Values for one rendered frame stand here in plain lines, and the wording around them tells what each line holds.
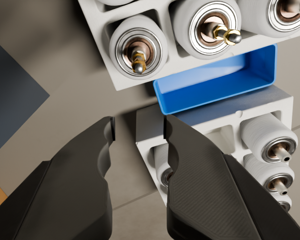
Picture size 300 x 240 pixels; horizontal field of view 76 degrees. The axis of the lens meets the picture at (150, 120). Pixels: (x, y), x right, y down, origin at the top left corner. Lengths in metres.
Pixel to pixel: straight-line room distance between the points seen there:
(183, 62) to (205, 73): 0.22
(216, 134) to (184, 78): 0.20
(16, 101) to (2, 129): 0.10
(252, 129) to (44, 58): 0.58
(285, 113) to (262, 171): 0.15
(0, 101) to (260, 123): 0.60
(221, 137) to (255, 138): 0.15
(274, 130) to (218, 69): 0.25
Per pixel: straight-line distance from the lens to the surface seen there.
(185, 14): 0.33
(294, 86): 0.79
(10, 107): 0.56
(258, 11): 0.37
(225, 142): 0.61
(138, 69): 0.24
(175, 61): 0.41
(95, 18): 0.40
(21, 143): 0.84
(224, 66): 0.64
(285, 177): 0.60
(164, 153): 0.48
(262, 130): 0.50
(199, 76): 0.62
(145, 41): 0.32
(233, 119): 0.51
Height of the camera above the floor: 0.57
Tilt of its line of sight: 58 degrees down
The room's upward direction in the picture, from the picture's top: 175 degrees clockwise
